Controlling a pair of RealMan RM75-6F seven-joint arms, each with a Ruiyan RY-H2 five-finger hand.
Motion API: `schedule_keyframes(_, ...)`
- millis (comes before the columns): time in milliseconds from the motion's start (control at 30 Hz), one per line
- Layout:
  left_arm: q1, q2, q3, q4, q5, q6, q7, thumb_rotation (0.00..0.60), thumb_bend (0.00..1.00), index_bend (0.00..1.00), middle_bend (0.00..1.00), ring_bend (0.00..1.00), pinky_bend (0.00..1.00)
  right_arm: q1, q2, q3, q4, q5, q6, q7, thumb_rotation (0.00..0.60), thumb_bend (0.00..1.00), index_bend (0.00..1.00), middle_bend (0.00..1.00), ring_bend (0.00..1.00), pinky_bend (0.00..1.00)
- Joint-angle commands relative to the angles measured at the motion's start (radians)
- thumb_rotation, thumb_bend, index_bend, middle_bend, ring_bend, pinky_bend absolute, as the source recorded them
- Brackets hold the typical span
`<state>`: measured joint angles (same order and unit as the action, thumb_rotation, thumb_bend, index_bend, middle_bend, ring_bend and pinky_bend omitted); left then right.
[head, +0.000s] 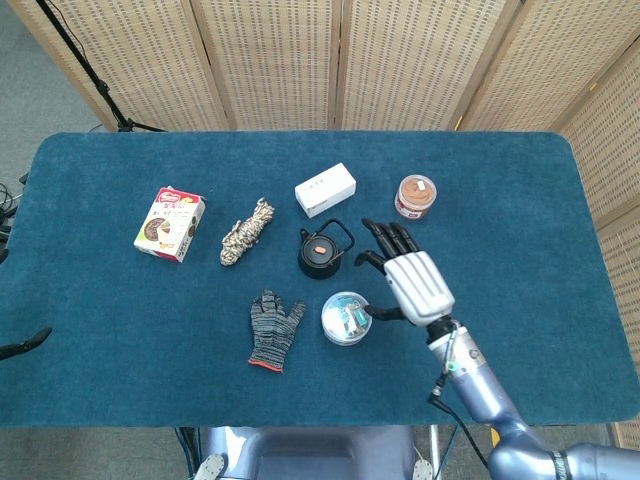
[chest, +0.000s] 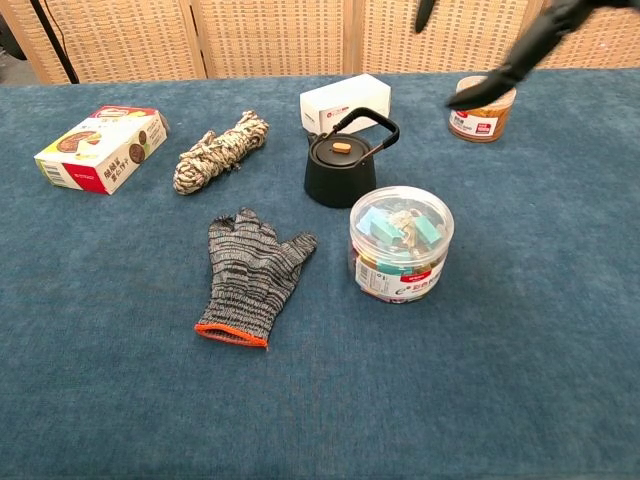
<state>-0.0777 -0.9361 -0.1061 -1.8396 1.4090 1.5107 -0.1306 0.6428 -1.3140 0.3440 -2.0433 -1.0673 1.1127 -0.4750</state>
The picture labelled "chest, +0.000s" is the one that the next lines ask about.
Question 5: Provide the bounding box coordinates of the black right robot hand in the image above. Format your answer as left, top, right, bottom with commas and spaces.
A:
414, 0, 640, 109

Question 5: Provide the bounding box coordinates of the brown lidded jar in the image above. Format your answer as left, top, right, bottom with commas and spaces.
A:
447, 75, 518, 144

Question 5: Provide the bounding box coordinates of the white cardboard box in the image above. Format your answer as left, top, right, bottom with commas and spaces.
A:
299, 73, 393, 136

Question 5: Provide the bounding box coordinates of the woven wooden folding screen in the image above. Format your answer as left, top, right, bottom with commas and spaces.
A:
0, 0, 640, 85

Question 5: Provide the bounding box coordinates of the blue table cloth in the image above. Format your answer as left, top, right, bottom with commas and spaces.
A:
0, 68, 640, 480

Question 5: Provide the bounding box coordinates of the grey knit work glove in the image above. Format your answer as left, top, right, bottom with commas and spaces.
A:
193, 207, 319, 351

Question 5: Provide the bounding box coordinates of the red white cookie box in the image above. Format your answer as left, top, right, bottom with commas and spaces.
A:
33, 104, 171, 197

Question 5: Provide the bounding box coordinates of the black tripod stand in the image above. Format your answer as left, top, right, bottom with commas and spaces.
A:
28, 0, 81, 85

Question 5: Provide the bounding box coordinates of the black round object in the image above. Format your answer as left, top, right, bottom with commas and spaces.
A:
303, 106, 402, 210

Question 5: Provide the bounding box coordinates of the coiled camouflage rope bundle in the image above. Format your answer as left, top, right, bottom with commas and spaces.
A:
172, 109, 271, 197

